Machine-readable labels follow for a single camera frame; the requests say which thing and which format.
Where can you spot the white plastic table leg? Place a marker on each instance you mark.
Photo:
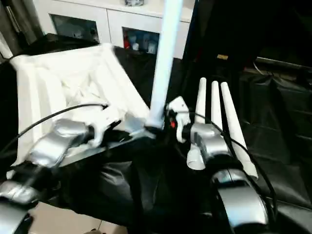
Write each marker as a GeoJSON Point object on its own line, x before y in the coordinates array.
{"type": "Point", "coordinates": [234, 122]}
{"type": "Point", "coordinates": [165, 61]}
{"type": "Point", "coordinates": [201, 102]}
{"type": "Point", "coordinates": [215, 104]}

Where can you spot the white plastic table top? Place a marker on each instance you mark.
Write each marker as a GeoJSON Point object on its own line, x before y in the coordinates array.
{"type": "Point", "coordinates": [48, 85]}

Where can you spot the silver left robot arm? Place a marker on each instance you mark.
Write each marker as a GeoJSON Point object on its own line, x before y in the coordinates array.
{"type": "Point", "coordinates": [53, 143]}

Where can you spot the small white cup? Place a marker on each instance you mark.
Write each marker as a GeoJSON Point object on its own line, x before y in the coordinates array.
{"type": "Point", "coordinates": [136, 46]}
{"type": "Point", "coordinates": [151, 48]}

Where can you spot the small tan block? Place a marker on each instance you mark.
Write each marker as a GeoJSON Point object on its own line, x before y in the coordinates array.
{"type": "Point", "coordinates": [222, 56]}

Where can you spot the red item in cabinet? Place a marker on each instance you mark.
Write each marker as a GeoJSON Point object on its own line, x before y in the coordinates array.
{"type": "Point", "coordinates": [126, 42]}

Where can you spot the black mat cover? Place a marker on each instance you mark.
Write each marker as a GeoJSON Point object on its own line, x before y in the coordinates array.
{"type": "Point", "coordinates": [280, 117]}

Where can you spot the white cabinet with glass doors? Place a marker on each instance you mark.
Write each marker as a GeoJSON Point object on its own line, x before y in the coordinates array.
{"type": "Point", "coordinates": [112, 19]}

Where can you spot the grey item on cabinet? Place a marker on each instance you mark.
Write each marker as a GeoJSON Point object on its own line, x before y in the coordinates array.
{"type": "Point", "coordinates": [135, 2]}

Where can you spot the long black pole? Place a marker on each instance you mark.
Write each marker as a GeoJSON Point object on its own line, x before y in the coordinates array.
{"type": "Point", "coordinates": [285, 63]}

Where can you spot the grey metal rack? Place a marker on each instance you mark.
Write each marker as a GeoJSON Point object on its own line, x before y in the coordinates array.
{"type": "Point", "coordinates": [17, 19]}

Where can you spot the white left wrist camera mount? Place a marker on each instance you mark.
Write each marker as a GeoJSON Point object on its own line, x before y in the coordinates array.
{"type": "Point", "coordinates": [107, 122]}

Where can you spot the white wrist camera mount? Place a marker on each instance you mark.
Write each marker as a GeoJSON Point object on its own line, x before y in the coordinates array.
{"type": "Point", "coordinates": [107, 122]}
{"type": "Point", "coordinates": [179, 107]}

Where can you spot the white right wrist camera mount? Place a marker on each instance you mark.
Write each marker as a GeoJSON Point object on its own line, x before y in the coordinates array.
{"type": "Point", "coordinates": [179, 107]}

